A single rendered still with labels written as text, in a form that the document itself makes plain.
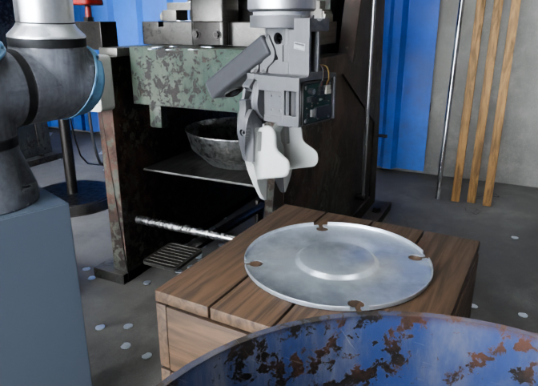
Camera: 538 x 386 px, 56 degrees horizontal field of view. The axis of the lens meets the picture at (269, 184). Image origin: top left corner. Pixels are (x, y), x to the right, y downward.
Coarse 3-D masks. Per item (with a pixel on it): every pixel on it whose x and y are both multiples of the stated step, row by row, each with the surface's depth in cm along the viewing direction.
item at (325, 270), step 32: (352, 224) 93; (256, 256) 81; (288, 256) 81; (320, 256) 80; (352, 256) 80; (384, 256) 81; (288, 288) 72; (320, 288) 72; (352, 288) 72; (384, 288) 72; (416, 288) 72
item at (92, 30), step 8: (80, 24) 131; (88, 24) 130; (96, 24) 129; (104, 24) 130; (112, 24) 132; (88, 32) 131; (96, 32) 130; (104, 32) 130; (112, 32) 133; (88, 40) 132; (96, 40) 130; (104, 40) 131; (112, 40) 133; (96, 48) 131
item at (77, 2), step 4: (76, 0) 129; (80, 0) 128; (84, 0) 128; (88, 0) 129; (92, 0) 130; (96, 0) 131; (100, 0) 132; (76, 4) 130; (80, 4) 129; (84, 4) 129; (88, 4) 129; (92, 4) 130; (96, 4) 131; (100, 4) 132; (88, 8) 132; (88, 12) 132; (88, 16) 132
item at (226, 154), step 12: (204, 120) 159; (216, 120) 162; (228, 120) 164; (192, 132) 153; (204, 132) 159; (216, 132) 162; (228, 132) 164; (192, 144) 143; (204, 144) 137; (216, 144) 135; (228, 144) 134; (204, 156) 141; (216, 156) 137; (228, 156) 136; (240, 156) 136; (228, 168) 142; (240, 168) 141
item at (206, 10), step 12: (192, 0) 124; (204, 0) 123; (216, 0) 121; (228, 0) 123; (192, 12) 125; (204, 12) 124; (216, 12) 122; (228, 12) 123; (192, 24) 126; (204, 24) 125; (216, 24) 123; (192, 36) 127; (204, 36) 126; (216, 36) 123; (228, 36) 125
